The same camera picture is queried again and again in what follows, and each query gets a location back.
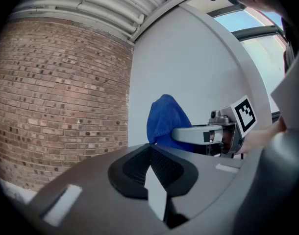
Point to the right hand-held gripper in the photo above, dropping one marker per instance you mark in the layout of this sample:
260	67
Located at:
245	116

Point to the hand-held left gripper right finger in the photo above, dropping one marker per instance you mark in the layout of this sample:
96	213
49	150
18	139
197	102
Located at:
208	177

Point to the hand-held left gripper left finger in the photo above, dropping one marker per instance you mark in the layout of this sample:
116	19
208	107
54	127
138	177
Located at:
95	180

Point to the blue cloth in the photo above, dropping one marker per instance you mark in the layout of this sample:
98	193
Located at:
164	116

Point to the person's right forearm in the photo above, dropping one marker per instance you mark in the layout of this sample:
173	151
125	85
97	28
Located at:
259	137

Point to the person's black shirt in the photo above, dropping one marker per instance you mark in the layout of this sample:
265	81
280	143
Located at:
290	53

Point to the window with dark frame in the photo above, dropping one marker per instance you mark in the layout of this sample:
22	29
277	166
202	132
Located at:
262	57

